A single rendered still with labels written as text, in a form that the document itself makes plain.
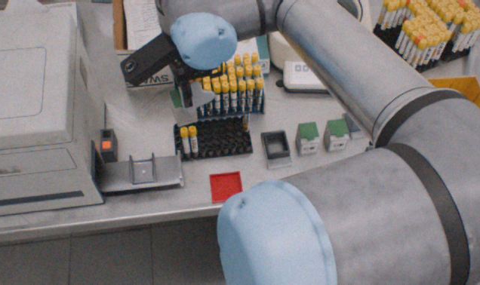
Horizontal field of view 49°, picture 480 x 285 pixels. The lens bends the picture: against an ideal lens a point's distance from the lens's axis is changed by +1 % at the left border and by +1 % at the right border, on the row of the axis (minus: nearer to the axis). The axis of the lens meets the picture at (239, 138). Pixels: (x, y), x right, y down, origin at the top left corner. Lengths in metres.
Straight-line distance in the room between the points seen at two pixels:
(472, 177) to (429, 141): 0.04
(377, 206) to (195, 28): 0.37
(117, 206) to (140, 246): 0.91
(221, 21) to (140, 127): 0.62
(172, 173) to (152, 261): 0.94
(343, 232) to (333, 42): 0.26
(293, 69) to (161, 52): 0.48
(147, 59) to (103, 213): 0.41
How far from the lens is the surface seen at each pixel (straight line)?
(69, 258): 2.09
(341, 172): 0.37
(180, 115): 0.98
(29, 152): 0.97
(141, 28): 1.34
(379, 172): 0.37
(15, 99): 0.96
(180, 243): 2.03
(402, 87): 0.48
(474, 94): 1.29
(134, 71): 0.86
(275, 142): 1.18
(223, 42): 0.65
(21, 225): 1.19
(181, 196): 1.13
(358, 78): 0.51
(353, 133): 1.22
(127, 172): 1.13
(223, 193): 1.13
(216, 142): 1.17
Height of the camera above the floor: 1.89
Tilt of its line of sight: 58 degrees down
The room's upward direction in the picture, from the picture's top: straight up
